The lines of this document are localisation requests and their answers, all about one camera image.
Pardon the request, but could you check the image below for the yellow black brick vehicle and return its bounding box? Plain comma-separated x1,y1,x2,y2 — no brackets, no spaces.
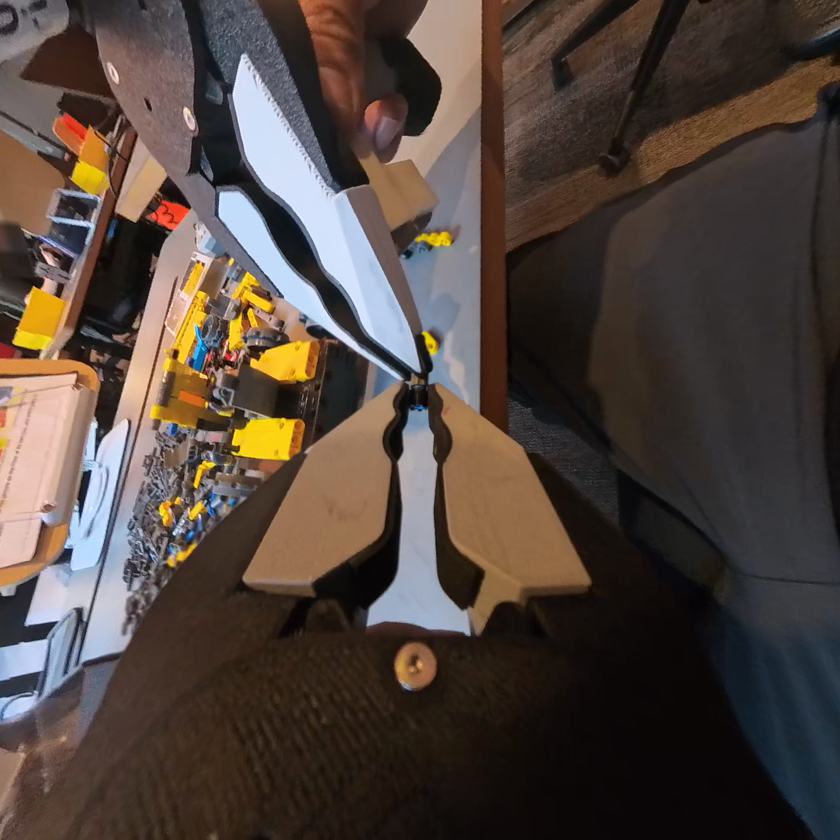
150,328,371,500

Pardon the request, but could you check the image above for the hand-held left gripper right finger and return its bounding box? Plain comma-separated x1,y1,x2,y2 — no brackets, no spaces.
427,384,593,636

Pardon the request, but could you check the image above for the person's right hand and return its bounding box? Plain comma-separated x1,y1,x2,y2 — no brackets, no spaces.
298,0,409,164

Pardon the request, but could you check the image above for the pile of small dark connectors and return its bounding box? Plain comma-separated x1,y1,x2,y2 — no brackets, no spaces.
121,453,263,631

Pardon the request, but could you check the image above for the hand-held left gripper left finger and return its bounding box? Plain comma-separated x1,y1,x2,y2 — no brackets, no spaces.
241,382,411,614

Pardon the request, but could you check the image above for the grey desk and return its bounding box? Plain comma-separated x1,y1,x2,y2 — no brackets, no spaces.
79,0,509,664

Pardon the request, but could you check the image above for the pile of yellow brick beams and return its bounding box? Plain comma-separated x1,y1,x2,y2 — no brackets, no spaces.
164,252,316,368

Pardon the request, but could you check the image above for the yellow storage bin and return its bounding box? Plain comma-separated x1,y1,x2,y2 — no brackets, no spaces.
13,287,67,350
71,125,114,196

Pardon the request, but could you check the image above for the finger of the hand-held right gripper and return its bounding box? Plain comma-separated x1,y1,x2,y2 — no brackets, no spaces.
214,188,406,383
228,54,425,373

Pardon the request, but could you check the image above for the black office chair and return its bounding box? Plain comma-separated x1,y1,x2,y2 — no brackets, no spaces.
550,0,840,175

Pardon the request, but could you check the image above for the person's grey trouser leg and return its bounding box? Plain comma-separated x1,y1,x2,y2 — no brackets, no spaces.
508,82,840,592

